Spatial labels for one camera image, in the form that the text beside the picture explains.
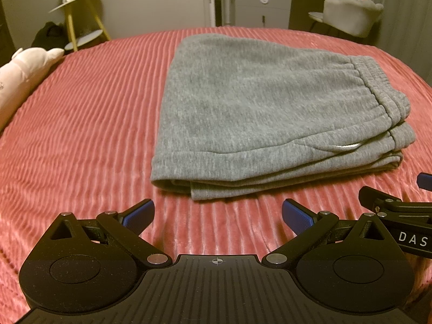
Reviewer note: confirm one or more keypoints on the yellow legged side table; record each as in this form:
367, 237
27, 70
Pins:
83, 23

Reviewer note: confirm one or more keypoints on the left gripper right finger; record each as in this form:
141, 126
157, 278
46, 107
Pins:
310, 229

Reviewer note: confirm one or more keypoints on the grey sweatpants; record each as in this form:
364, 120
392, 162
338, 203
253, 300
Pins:
242, 115

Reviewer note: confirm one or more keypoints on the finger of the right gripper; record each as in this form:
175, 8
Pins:
374, 199
424, 181

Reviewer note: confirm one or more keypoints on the black bag on floor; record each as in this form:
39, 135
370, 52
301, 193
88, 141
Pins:
50, 36

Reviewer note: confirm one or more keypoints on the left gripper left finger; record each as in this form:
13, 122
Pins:
125, 229

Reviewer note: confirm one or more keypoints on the grey drawer cabinet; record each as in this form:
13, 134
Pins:
260, 13

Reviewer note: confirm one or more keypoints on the pink plush pillow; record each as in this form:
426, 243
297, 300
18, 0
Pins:
21, 75

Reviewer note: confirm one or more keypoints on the pink ribbed bedspread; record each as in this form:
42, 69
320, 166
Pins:
83, 142

